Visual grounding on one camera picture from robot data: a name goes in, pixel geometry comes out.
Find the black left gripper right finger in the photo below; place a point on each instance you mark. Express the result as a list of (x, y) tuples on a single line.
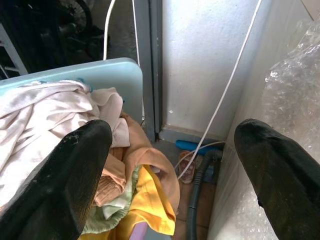
[(285, 180)]

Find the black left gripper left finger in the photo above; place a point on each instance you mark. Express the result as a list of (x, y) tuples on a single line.
[(55, 190)]

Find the white washing machine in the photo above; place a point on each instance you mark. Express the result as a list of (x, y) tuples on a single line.
[(255, 87)]

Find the pale green garment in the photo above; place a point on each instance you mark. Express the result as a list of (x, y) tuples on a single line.
[(117, 210)]

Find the white garment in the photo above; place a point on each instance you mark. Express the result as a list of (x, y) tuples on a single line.
[(50, 107)]

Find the clear bubble wrap sheet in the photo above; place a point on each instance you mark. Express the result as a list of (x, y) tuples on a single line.
[(295, 95)]

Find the lilac garment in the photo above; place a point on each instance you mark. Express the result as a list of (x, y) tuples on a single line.
[(140, 232)]

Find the yellow garment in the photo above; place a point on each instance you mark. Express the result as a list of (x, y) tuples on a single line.
[(150, 200)]

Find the small patterned shoe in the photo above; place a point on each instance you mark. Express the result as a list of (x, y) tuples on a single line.
[(187, 167)]

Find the blue plastic brush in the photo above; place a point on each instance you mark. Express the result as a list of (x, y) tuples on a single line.
[(190, 146)]

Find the tan garment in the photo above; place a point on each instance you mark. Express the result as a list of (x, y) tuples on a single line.
[(155, 160)]

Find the light blue plastic chair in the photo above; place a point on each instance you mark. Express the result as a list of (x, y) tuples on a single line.
[(112, 72)]

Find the grey metal lattice gate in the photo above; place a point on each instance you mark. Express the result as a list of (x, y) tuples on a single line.
[(10, 50)]

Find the dark parked bicycle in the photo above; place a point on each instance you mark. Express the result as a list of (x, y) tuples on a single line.
[(75, 10)]

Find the grey door frame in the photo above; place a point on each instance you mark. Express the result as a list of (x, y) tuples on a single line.
[(152, 75)]

